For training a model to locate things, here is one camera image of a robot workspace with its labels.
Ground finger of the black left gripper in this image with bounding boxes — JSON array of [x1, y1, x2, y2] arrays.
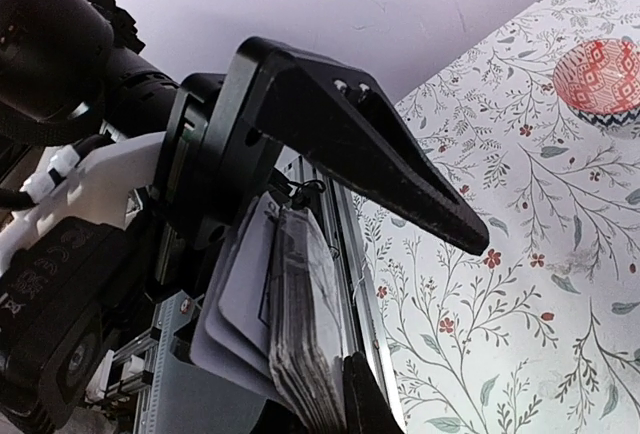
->
[[254, 46, 489, 255]]

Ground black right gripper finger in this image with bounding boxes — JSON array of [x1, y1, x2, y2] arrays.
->
[[342, 352, 402, 434]]

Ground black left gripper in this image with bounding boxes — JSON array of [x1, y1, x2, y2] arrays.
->
[[149, 36, 282, 302]]

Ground blue playing card deck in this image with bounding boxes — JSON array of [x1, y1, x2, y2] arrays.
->
[[190, 193, 346, 433]]

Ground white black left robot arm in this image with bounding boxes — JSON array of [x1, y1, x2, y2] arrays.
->
[[1, 0, 489, 433]]

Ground floral table cloth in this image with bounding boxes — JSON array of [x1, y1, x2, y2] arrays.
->
[[355, 0, 639, 433]]

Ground red patterned bowl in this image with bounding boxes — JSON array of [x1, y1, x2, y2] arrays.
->
[[552, 38, 639, 129]]

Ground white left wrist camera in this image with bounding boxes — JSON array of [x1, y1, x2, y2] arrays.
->
[[1, 132, 164, 272]]

